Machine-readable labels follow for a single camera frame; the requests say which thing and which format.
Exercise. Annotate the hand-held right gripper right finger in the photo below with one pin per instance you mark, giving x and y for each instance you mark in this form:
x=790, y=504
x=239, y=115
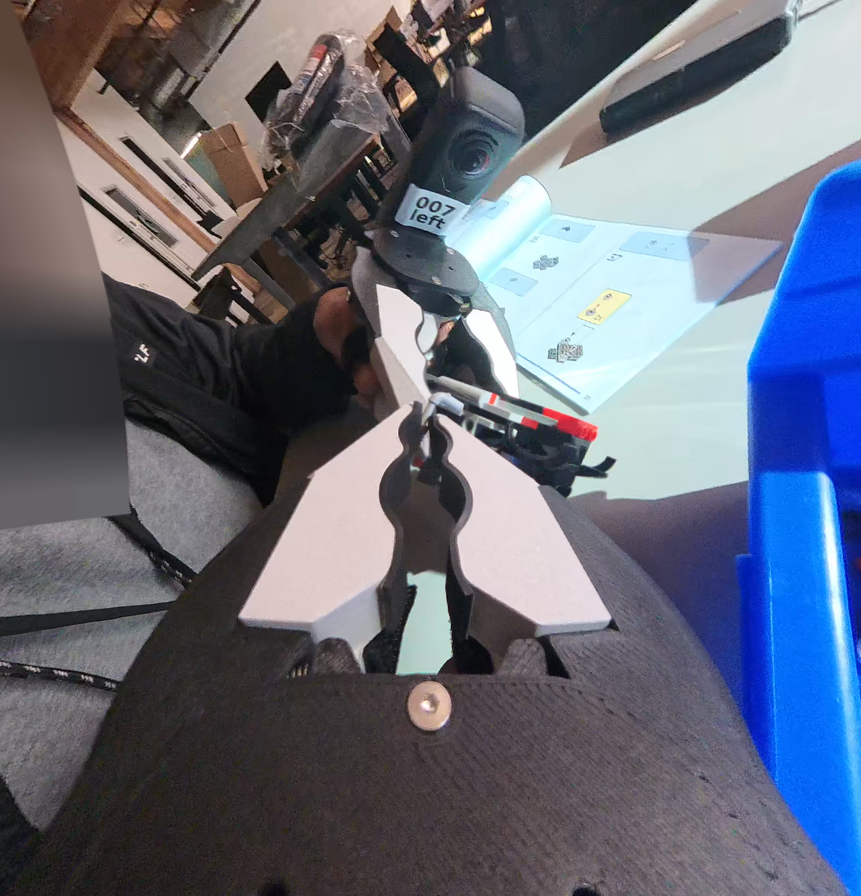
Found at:
x=528, y=560

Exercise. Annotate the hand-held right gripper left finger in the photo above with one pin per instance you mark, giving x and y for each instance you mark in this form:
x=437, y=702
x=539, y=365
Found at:
x=318, y=560

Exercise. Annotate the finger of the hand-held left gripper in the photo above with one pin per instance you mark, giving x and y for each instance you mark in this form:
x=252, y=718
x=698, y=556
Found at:
x=395, y=350
x=497, y=343

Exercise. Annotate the grey toy exhaust pipe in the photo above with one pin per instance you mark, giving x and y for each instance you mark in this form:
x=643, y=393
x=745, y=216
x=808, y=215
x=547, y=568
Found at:
x=441, y=402

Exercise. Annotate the toy brick truck model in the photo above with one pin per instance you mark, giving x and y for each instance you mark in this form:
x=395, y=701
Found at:
x=542, y=434

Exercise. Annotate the light blue instruction booklet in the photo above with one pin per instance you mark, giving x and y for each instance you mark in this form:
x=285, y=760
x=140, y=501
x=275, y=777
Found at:
x=647, y=294

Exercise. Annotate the blue plastic bin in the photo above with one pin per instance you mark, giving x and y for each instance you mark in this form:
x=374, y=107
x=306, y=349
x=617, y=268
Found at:
x=808, y=420

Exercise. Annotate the person's left forearm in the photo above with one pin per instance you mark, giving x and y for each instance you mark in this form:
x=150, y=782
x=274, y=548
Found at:
x=227, y=371

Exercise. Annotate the person's left hand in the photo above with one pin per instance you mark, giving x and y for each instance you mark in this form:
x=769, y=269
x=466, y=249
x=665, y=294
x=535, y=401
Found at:
x=332, y=322

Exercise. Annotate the plastic-wrapped black bundle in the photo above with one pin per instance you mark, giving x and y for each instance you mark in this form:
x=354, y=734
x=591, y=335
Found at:
x=318, y=84

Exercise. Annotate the grey table with metal legs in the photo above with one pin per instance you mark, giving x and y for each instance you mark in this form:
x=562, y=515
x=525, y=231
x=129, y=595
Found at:
x=276, y=210

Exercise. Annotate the cardboard box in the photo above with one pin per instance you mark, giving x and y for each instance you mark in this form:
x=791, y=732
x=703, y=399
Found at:
x=231, y=164

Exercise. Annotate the black power bank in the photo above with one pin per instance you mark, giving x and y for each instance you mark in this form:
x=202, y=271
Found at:
x=696, y=70

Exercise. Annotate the black wall screen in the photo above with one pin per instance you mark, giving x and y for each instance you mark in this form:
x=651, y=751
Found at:
x=268, y=89

